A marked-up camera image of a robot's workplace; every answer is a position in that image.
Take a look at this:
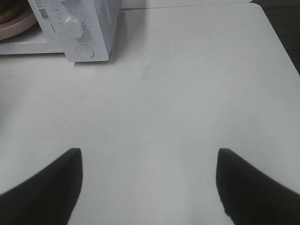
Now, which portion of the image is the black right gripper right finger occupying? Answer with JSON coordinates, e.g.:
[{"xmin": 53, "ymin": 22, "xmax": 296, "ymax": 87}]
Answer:
[{"xmin": 216, "ymin": 149, "xmax": 300, "ymax": 225}]

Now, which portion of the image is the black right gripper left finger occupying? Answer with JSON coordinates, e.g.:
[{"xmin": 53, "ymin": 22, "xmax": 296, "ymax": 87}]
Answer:
[{"xmin": 0, "ymin": 148, "xmax": 83, "ymax": 225}]

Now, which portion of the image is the pink round plate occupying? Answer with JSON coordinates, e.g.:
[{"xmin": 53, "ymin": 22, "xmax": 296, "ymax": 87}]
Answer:
[{"xmin": 0, "ymin": 8, "xmax": 37, "ymax": 40}]

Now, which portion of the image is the white microwave oven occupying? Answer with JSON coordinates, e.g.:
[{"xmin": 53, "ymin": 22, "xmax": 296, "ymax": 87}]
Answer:
[{"xmin": 0, "ymin": 0, "xmax": 122, "ymax": 62}]

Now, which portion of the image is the white lower timer knob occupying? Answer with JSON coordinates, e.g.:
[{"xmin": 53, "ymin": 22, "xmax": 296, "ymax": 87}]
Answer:
[{"xmin": 63, "ymin": 16, "xmax": 84, "ymax": 38}]

